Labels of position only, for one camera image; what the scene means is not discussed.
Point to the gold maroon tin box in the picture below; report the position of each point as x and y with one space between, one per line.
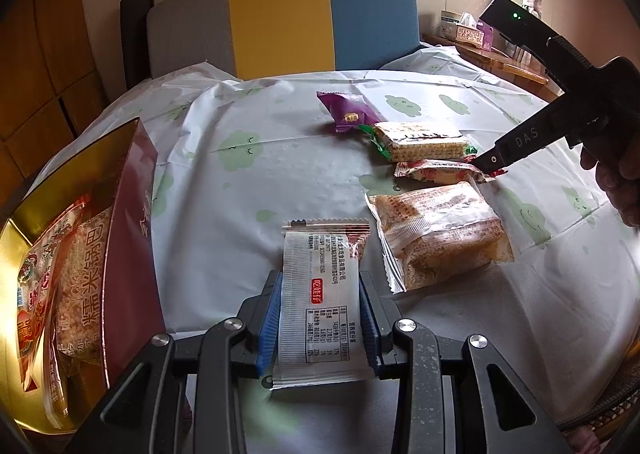
132 234

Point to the small red snack packet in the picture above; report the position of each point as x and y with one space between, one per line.
440 170

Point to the wooden side table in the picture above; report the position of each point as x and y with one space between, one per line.
520 69

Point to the orange rice cracker packet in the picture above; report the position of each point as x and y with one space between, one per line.
440 229

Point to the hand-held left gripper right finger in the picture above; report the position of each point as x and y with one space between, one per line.
371 329

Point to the white cloud-print tablecloth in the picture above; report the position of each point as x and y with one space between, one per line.
300 174

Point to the person's right hand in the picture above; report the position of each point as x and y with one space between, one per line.
622 189

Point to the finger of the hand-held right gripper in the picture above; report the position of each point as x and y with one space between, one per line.
530 137

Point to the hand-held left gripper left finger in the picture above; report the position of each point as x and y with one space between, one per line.
267 324

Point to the green cracker sandwich packet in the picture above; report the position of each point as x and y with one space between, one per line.
420 142

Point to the grey yellow blue chair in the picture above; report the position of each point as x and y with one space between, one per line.
280 19

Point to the purple box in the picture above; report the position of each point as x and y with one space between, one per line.
486 37

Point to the wooden wardrobe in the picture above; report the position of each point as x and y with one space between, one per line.
60 34

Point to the pink patterned cloth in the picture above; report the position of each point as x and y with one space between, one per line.
607 409

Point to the green white box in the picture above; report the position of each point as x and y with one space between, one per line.
447 22

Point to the silver snack packet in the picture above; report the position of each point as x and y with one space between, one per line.
320 294

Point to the black rolled mat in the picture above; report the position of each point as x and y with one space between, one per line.
135 34

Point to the purple snack packet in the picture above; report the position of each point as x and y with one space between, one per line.
345 109

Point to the gold tissue box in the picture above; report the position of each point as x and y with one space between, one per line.
467 34

